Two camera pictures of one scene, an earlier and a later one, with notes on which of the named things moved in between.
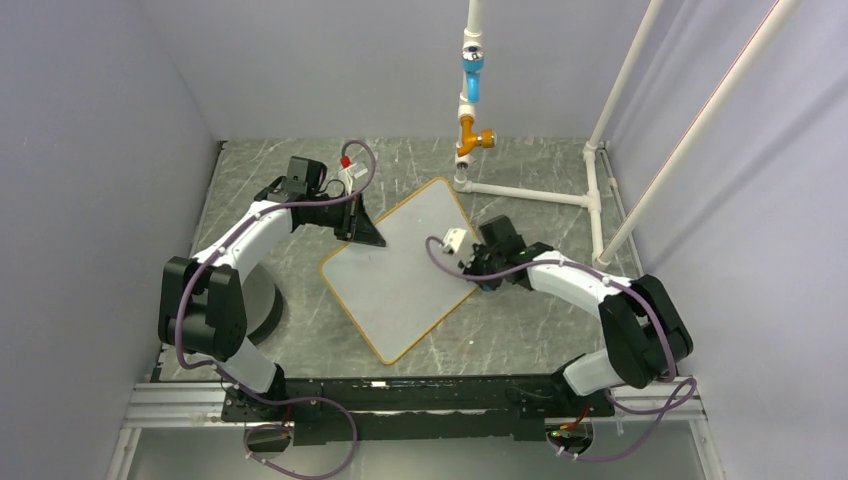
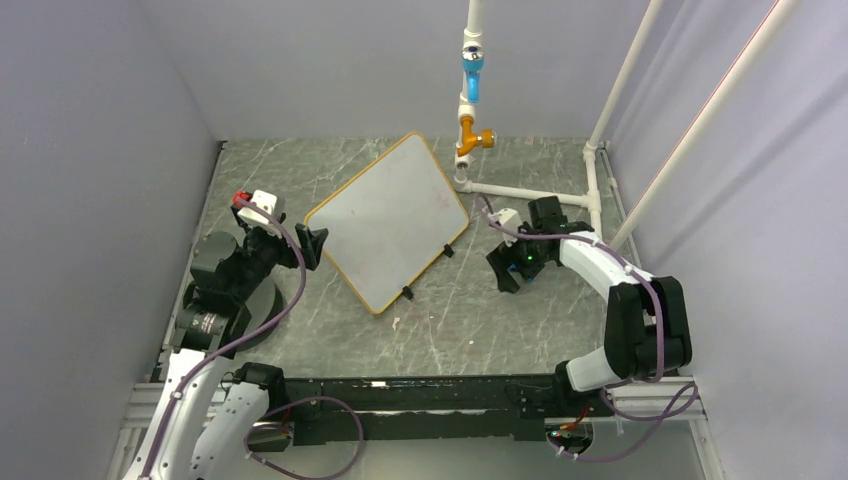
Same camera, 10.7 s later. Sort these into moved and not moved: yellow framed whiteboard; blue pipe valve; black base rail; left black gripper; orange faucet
Moved: left black gripper; yellow framed whiteboard
Not moved: blue pipe valve; black base rail; orange faucet
